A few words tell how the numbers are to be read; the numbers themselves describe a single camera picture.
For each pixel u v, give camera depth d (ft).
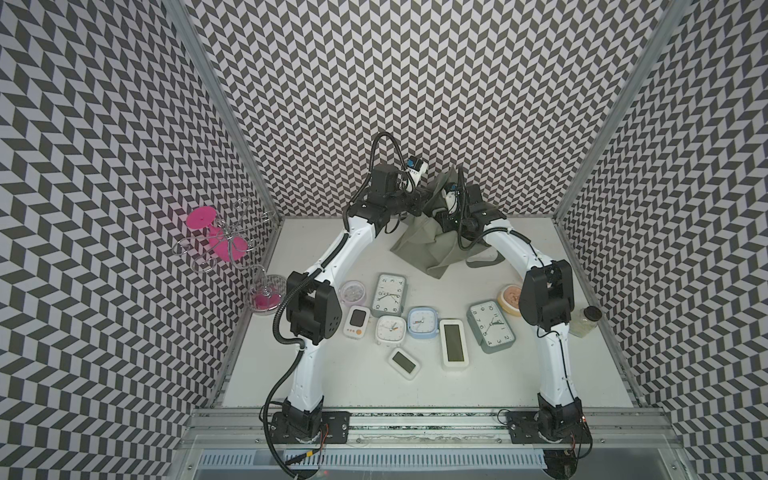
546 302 1.89
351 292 3.07
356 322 2.86
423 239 2.83
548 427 2.15
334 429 2.38
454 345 2.73
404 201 2.43
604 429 2.49
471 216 2.47
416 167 2.41
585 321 2.72
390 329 2.84
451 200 2.87
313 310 1.73
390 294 3.07
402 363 2.67
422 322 2.86
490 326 2.86
